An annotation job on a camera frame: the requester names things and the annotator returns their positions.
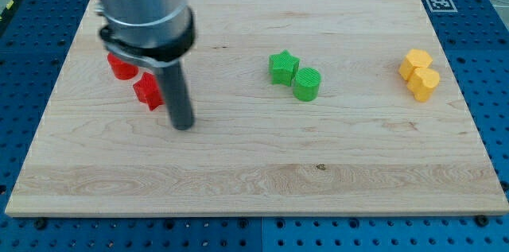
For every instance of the red star block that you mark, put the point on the red star block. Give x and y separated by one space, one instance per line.
147 91

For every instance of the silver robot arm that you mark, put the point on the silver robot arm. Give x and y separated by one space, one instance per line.
148 23

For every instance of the green star block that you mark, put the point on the green star block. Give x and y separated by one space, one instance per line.
283 67

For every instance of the wooden board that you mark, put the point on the wooden board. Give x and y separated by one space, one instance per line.
363 146

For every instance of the green cylinder block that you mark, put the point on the green cylinder block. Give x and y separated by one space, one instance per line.
306 84

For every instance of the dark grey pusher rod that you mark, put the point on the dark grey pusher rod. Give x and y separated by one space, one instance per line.
173 87

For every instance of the red cylinder block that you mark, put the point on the red cylinder block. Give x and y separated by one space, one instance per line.
121 69

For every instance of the yellow heart block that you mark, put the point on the yellow heart block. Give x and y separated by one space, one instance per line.
422 83

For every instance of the yellow hexagon block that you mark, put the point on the yellow hexagon block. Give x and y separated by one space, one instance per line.
415 58

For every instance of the white fiducial marker tag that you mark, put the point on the white fiducial marker tag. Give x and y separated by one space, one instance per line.
441 6

